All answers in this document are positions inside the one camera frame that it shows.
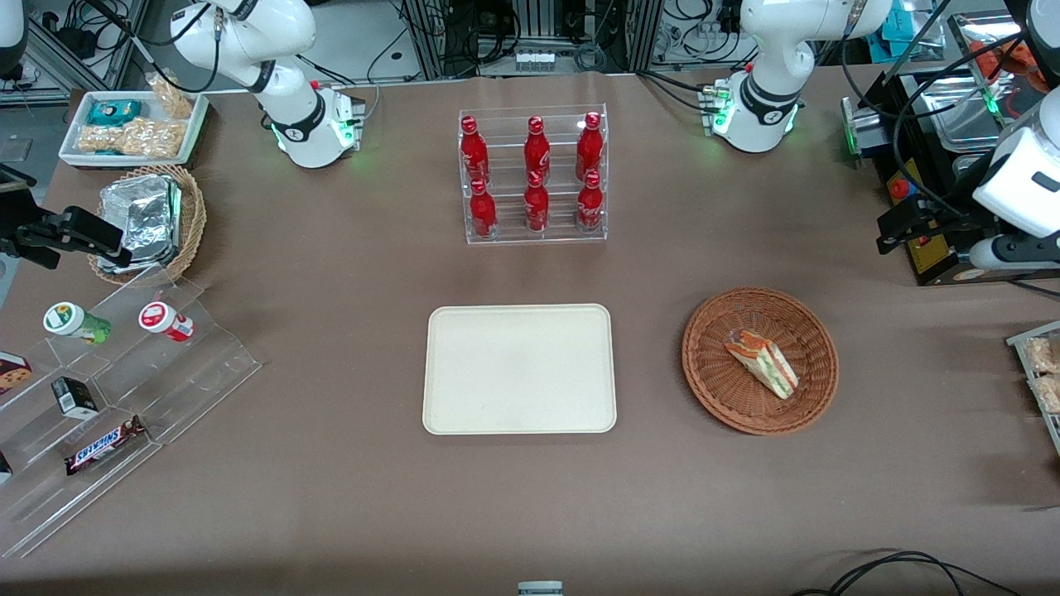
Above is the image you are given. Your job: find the aluminium frame equipment rack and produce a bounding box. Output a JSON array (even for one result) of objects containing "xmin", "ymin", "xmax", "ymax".
[{"xmin": 401, "ymin": 0, "xmax": 665, "ymax": 80}]

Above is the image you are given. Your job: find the small clear peanut snack bag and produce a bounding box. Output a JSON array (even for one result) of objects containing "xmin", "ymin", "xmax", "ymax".
[{"xmin": 146, "ymin": 72, "xmax": 196, "ymax": 122}]

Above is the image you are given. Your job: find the chocolate chip cookie box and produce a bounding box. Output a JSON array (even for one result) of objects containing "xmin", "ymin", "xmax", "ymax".
[{"xmin": 0, "ymin": 352, "xmax": 34, "ymax": 397}]

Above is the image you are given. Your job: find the Snickers chocolate bar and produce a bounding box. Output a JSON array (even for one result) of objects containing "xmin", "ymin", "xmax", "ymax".
[{"xmin": 65, "ymin": 416, "xmax": 148, "ymax": 477}]

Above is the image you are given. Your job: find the red cola bottle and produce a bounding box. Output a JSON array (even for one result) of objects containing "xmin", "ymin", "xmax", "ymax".
[
  {"xmin": 524, "ymin": 171, "xmax": 551, "ymax": 233},
  {"xmin": 523, "ymin": 116, "xmax": 552, "ymax": 185},
  {"xmin": 576, "ymin": 112, "xmax": 604, "ymax": 181},
  {"xmin": 577, "ymin": 170, "xmax": 605, "ymax": 233},
  {"xmin": 470, "ymin": 179, "xmax": 499, "ymax": 240},
  {"xmin": 460, "ymin": 116, "xmax": 490, "ymax": 185}
]

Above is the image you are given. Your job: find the small black carton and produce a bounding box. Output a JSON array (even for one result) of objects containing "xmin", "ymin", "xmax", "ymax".
[{"xmin": 51, "ymin": 377, "xmax": 100, "ymax": 421}]

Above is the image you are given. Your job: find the aluminium foil container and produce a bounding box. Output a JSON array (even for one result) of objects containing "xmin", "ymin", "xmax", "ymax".
[
  {"xmin": 99, "ymin": 175, "xmax": 181, "ymax": 249},
  {"xmin": 94, "ymin": 184, "xmax": 184, "ymax": 275}
]

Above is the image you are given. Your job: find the cream plastic serving tray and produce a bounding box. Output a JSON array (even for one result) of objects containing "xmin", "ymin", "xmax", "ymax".
[{"xmin": 422, "ymin": 304, "xmax": 619, "ymax": 435}]

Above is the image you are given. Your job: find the triangular sandwich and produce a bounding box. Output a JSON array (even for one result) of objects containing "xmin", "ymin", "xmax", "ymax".
[{"xmin": 725, "ymin": 329, "xmax": 801, "ymax": 401}]

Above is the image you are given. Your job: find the grey tray with snack bags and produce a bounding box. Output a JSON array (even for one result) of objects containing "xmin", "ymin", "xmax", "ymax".
[{"xmin": 1006, "ymin": 321, "xmax": 1060, "ymax": 456}]

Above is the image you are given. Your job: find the oval tan wicker basket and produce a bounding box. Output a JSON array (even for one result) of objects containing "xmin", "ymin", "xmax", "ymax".
[{"xmin": 87, "ymin": 164, "xmax": 208, "ymax": 286}]

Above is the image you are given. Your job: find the red orange packaged food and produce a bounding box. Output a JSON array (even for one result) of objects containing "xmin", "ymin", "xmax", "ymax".
[{"xmin": 971, "ymin": 37, "xmax": 1038, "ymax": 94}]

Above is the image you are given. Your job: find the clear acrylic bottle rack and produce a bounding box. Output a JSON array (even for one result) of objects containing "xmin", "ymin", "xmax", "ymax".
[{"xmin": 458, "ymin": 103, "xmax": 609, "ymax": 246}]

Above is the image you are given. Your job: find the white rectangular snack tray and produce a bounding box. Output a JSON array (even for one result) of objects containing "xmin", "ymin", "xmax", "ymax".
[{"xmin": 58, "ymin": 89, "xmax": 210, "ymax": 171}]

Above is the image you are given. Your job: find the clear acrylic stepped display stand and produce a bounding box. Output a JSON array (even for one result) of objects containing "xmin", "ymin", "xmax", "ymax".
[{"xmin": 0, "ymin": 265, "xmax": 263, "ymax": 560}]

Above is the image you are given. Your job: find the steel food pan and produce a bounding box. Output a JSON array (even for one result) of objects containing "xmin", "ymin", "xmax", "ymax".
[{"xmin": 918, "ymin": 79, "xmax": 1013, "ymax": 155}]

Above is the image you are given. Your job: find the red lidded cup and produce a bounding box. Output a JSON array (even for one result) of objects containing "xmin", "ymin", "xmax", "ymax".
[{"xmin": 138, "ymin": 301, "xmax": 196, "ymax": 344}]

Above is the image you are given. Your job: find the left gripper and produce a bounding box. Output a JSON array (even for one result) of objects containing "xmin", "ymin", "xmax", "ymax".
[{"xmin": 877, "ymin": 196, "xmax": 1060, "ymax": 272}]

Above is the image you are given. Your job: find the black food warmer appliance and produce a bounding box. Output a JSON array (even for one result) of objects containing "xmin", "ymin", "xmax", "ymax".
[{"xmin": 841, "ymin": 8, "xmax": 1060, "ymax": 287}]

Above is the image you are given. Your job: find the teal snack packet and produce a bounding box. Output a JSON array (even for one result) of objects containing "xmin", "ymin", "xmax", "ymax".
[{"xmin": 87, "ymin": 99, "xmax": 143, "ymax": 127}]

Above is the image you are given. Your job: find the large clear peanut snack bag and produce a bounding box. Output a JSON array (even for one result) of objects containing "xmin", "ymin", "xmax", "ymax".
[{"xmin": 76, "ymin": 118, "xmax": 188, "ymax": 160}]

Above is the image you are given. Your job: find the black floor cable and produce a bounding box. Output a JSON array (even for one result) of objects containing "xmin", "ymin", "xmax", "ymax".
[{"xmin": 791, "ymin": 550, "xmax": 1024, "ymax": 596}]

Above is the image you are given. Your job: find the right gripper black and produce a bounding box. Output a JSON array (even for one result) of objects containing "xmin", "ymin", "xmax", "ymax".
[{"xmin": 0, "ymin": 164, "xmax": 134, "ymax": 271}]

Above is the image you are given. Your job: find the green lidded cup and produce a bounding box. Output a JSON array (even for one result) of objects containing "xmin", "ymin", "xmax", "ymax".
[{"xmin": 43, "ymin": 301, "xmax": 113, "ymax": 346}]

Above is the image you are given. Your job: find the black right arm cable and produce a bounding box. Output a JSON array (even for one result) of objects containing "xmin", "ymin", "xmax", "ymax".
[{"xmin": 79, "ymin": 0, "xmax": 226, "ymax": 94}]

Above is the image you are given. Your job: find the teal cardboard box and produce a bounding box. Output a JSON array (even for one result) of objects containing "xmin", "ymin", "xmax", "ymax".
[{"xmin": 880, "ymin": 7, "xmax": 935, "ymax": 52}]

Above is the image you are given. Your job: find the round brown wicker basket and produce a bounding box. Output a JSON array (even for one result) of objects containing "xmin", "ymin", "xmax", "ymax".
[{"xmin": 682, "ymin": 286, "xmax": 840, "ymax": 436}]

